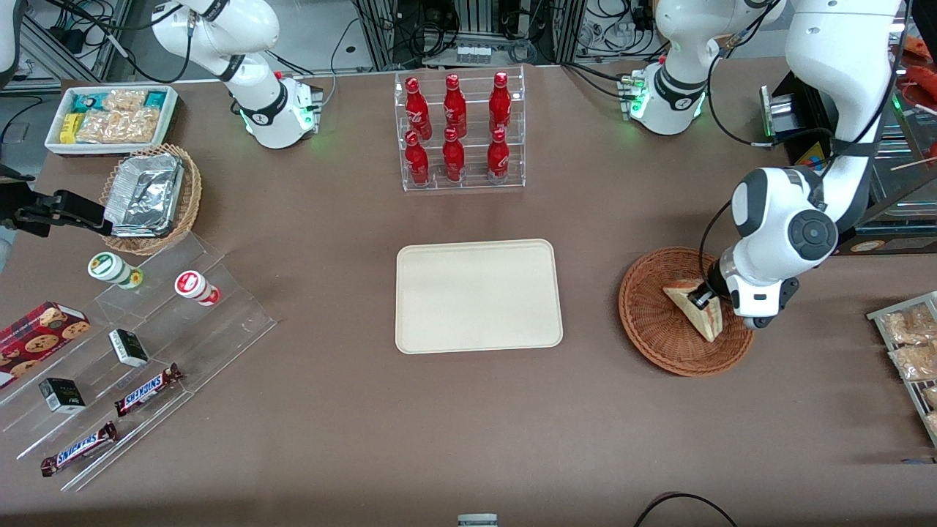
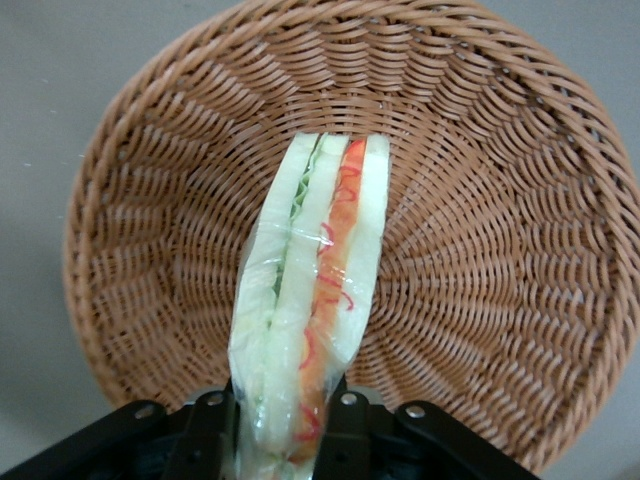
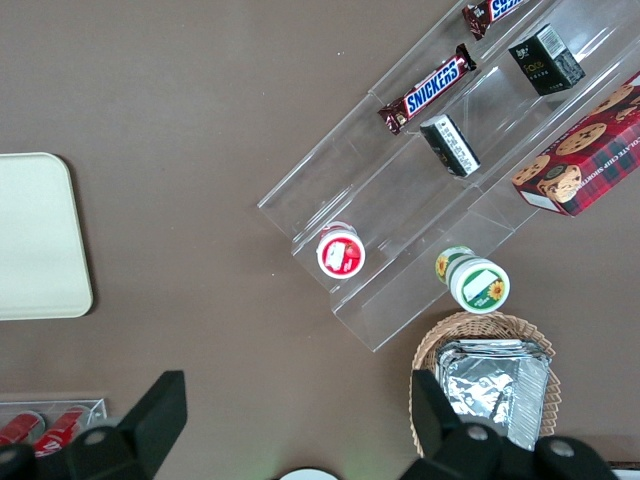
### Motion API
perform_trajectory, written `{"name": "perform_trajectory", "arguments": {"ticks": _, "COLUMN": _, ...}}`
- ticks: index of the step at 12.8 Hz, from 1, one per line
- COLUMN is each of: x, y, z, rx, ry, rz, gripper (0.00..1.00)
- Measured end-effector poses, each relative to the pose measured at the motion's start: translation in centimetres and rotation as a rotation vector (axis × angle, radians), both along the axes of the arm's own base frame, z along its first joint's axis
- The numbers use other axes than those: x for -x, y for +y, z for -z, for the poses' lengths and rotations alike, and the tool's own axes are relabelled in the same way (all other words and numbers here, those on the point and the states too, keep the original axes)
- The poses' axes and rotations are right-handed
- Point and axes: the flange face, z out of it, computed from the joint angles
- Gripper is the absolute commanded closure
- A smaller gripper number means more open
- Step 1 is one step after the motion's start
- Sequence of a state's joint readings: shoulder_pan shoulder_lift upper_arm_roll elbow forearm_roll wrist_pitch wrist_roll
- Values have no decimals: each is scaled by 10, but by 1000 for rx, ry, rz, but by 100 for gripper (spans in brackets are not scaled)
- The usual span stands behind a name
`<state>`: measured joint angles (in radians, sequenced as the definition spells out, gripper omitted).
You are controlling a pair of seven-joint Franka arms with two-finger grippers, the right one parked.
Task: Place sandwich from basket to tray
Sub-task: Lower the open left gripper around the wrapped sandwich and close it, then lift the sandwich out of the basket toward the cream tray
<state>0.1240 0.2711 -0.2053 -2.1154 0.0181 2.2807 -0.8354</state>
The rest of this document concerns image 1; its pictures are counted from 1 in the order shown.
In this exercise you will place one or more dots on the red lid white cup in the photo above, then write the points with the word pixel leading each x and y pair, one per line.
pixel 194 285

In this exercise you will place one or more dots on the clear bag of fried snacks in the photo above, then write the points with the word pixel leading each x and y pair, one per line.
pixel 915 362
pixel 931 397
pixel 932 424
pixel 908 326

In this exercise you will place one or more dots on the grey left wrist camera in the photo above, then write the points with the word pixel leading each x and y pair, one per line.
pixel 761 320

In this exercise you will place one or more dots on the aluminium frame rack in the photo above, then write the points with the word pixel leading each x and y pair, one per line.
pixel 381 36

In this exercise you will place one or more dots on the white power strip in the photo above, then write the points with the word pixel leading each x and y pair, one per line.
pixel 474 53

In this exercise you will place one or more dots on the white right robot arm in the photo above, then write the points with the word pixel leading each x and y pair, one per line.
pixel 267 110

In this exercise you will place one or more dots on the snickers chocolate bar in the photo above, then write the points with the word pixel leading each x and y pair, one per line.
pixel 146 389
pixel 77 449

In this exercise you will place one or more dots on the clear bag of crackers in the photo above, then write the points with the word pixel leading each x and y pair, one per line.
pixel 139 124
pixel 99 126
pixel 124 99

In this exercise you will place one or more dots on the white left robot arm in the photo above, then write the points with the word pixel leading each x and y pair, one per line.
pixel 842 73

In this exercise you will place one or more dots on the aluminium foil tray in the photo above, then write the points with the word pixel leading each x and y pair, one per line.
pixel 143 194

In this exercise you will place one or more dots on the beige plastic tray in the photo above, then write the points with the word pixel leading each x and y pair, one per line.
pixel 476 296

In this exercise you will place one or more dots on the teal snack packet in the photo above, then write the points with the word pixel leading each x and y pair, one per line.
pixel 154 99
pixel 84 101

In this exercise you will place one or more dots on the clear acrylic bottle rack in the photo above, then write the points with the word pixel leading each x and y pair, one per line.
pixel 472 179

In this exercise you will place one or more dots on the clear acrylic stepped display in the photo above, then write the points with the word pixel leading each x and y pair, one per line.
pixel 219 329

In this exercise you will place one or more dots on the triangular sandwich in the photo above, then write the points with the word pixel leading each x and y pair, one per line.
pixel 695 318

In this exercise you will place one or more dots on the black food warmer machine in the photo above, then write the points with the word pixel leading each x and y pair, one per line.
pixel 809 155

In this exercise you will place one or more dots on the red tartan cookie box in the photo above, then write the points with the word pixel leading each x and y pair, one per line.
pixel 40 333

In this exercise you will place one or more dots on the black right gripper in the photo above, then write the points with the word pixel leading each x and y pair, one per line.
pixel 20 206

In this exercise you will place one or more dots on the yellow snack packet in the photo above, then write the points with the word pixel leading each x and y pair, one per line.
pixel 69 128

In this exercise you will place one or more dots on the round brown wicker basket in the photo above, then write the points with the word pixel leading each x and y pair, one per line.
pixel 651 329

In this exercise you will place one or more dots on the small black box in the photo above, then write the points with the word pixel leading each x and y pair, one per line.
pixel 128 348
pixel 62 395

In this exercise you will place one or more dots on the green lid white cup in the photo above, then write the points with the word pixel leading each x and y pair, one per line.
pixel 110 268

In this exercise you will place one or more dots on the red cola bottle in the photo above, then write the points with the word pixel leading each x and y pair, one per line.
pixel 453 159
pixel 454 108
pixel 498 159
pixel 416 162
pixel 500 105
pixel 417 110

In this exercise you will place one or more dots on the white rectangular snack bin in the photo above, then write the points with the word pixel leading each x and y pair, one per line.
pixel 55 143

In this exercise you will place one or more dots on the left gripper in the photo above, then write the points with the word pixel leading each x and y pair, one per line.
pixel 711 288

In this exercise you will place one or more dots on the light wicker basket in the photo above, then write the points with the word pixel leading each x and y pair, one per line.
pixel 192 197

